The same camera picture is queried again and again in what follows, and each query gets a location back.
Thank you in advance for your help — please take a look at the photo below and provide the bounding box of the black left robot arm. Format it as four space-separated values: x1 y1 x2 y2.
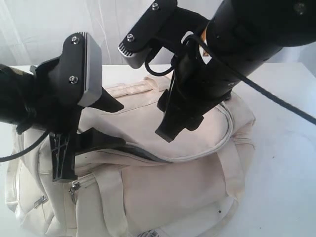
0 57 125 182

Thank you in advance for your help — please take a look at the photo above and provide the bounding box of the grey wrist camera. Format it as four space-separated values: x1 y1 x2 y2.
59 32 102 107
118 0 177 69

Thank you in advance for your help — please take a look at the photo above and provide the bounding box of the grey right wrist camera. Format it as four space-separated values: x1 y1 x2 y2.
118 0 177 69

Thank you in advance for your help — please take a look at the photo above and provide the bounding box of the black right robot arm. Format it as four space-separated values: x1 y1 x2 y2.
156 0 316 142

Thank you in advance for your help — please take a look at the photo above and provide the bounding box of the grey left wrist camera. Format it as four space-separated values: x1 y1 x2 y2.
59 32 102 107

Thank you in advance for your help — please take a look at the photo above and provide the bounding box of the white paper label tag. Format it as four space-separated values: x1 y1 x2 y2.
137 226 169 237

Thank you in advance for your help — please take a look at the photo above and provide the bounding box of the black camera cable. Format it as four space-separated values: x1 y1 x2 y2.
144 34 316 127

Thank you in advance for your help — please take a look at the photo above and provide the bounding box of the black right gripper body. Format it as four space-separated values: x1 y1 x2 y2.
158 8 233 116

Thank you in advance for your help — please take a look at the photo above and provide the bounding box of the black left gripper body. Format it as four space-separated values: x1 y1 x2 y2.
16 57 81 182

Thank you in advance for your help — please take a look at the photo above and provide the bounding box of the cream fabric duffel bag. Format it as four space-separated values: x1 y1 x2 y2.
5 76 255 237

